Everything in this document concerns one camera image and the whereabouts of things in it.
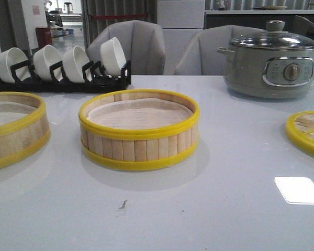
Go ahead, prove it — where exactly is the grey chair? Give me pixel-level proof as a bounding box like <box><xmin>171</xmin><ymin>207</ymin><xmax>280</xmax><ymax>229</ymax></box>
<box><xmin>174</xmin><ymin>25</ymin><xmax>260</xmax><ymax>76</ymax></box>
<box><xmin>87</xmin><ymin>20</ymin><xmax>166</xmax><ymax>75</ymax></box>

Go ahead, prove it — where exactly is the black dish rack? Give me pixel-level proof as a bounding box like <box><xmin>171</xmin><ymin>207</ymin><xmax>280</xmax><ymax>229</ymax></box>
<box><xmin>0</xmin><ymin>59</ymin><xmax>131</xmax><ymax>94</ymax></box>

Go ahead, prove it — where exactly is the left grey chair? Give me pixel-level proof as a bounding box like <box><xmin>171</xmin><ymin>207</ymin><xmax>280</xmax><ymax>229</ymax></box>
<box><xmin>87</xmin><ymin>20</ymin><xmax>166</xmax><ymax>75</ymax></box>

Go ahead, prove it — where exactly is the yellow plate on counter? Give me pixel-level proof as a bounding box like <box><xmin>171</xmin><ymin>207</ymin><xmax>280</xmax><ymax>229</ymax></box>
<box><xmin>252</xmin><ymin>6</ymin><xmax>287</xmax><ymax>10</ymax></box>

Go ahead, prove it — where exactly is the white cloth liner left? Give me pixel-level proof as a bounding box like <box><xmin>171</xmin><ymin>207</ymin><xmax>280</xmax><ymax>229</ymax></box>
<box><xmin>0</xmin><ymin>101</ymin><xmax>36</xmax><ymax>126</ymax></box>

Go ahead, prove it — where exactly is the woven bamboo steamer lid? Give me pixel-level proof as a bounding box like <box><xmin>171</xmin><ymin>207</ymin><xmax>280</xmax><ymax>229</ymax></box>
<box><xmin>285</xmin><ymin>111</ymin><xmax>314</xmax><ymax>157</ymax></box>

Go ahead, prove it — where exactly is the red bin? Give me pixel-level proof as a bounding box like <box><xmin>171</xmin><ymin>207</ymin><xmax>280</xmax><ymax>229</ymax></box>
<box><xmin>36</xmin><ymin>27</ymin><xmax>52</xmax><ymax>49</ymax></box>

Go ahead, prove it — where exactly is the white cloth liner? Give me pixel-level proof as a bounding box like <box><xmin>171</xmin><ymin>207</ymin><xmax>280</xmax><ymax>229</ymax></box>
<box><xmin>87</xmin><ymin>98</ymin><xmax>193</xmax><ymax>130</ymax></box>
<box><xmin>0</xmin><ymin>101</ymin><xmax>36</xmax><ymax>126</ymax></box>

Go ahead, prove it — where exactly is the white bowl far left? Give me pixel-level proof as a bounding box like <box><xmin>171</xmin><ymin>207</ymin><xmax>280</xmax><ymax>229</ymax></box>
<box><xmin>0</xmin><ymin>47</ymin><xmax>28</xmax><ymax>83</ymax></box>

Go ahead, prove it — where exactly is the white bowl right upright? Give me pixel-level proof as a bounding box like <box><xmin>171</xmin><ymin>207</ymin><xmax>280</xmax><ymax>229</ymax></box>
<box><xmin>100</xmin><ymin>37</ymin><xmax>126</xmax><ymax>76</ymax></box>

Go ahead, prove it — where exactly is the red barrier belt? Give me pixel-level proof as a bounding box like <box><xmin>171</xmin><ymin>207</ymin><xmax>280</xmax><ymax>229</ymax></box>
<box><xmin>91</xmin><ymin>13</ymin><xmax>149</xmax><ymax>20</ymax></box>

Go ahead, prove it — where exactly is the grey electric cooking pot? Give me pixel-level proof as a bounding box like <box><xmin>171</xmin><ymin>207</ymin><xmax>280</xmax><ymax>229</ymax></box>
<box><xmin>217</xmin><ymin>46</ymin><xmax>314</xmax><ymax>99</ymax></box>

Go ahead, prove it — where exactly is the bamboo steamer basket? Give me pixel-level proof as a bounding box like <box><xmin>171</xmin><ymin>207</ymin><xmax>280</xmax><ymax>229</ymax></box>
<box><xmin>0</xmin><ymin>92</ymin><xmax>51</xmax><ymax>169</ymax></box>
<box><xmin>79</xmin><ymin>89</ymin><xmax>200</xmax><ymax>171</ymax></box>

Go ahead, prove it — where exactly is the dark counter cabinet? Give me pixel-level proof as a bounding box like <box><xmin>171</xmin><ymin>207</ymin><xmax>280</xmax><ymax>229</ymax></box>
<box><xmin>204</xmin><ymin>10</ymin><xmax>314</xmax><ymax>31</ymax></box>

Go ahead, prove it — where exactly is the right grey chair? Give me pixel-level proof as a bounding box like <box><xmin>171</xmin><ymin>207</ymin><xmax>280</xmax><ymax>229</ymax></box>
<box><xmin>174</xmin><ymin>25</ymin><xmax>260</xmax><ymax>76</ymax></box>

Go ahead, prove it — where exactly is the white cloth liner center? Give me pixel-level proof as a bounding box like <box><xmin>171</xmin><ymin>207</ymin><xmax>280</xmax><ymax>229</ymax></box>
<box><xmin>87</xmin><ymin>98</ymin><xmax>193</xmax><ymax>130</ymax></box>

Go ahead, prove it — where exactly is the glass pot lid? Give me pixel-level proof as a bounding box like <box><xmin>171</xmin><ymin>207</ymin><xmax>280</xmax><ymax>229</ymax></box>
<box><xmin>229</xmin><ymin>20</ymin><xmax>314</xmax><ymax>50</ymax></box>

